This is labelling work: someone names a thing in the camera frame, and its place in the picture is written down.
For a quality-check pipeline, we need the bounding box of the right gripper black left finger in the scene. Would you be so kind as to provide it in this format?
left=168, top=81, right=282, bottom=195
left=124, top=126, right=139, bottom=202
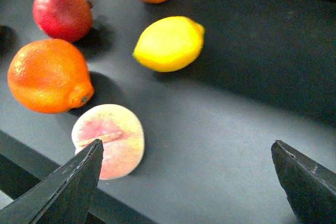
left=1, top=139, right=103, bottom=223

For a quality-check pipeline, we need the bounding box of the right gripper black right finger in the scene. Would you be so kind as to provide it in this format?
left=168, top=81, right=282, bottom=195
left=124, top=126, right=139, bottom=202
left=271, top=140, right=335, bottom=223

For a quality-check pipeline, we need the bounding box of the yellow lemon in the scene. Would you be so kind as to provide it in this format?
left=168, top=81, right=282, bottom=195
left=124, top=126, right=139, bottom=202
left=133, top=16, right=205, bottom=72

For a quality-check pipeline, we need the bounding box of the black metal shelf rack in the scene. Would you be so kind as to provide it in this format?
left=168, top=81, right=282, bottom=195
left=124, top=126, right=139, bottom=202
left=1, top=0, right=335, bottom=223

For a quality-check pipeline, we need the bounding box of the pale pink peach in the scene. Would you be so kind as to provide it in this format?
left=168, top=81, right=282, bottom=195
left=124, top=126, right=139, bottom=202
left=71, top=104, right=145, bottom=180

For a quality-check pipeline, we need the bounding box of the bumpy orange tangerine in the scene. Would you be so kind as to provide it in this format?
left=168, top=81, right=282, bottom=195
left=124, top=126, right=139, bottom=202
left=7, top=39, right=94, bottom=114

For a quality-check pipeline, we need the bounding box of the red pomegranate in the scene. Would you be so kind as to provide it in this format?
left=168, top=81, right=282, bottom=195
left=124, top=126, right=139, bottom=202
left=33, top=0, right=93, bottom=42

